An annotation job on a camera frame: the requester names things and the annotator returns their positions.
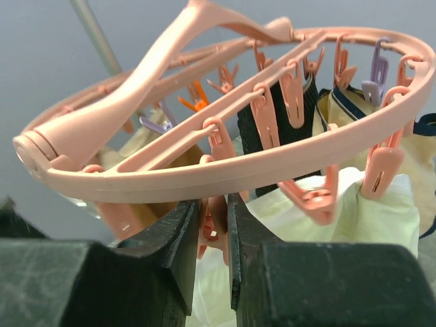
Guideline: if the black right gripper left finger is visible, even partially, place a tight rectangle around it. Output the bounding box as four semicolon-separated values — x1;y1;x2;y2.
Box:
1;200;200;326

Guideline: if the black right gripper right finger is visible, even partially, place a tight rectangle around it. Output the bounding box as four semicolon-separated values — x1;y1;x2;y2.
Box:
228;194;435;326

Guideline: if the pale green white underwear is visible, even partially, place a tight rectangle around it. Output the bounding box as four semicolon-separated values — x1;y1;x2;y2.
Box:
186;167;420;326

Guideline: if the pink round clip hanger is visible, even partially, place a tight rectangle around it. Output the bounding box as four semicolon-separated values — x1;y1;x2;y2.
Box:
13;1;435;225

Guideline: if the black hanging garment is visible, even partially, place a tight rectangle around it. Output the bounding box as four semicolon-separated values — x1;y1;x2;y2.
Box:
236;64;328;198

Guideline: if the brown hanging garment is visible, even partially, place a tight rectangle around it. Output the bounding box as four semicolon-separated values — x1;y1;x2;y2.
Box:
84;102;203;240

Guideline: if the beige hanging garment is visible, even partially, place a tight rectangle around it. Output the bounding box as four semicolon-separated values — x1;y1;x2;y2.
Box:
313;84;436;239

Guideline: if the silver white clothes rack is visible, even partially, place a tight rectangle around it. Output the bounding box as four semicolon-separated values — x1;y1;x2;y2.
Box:
69;0;122;76

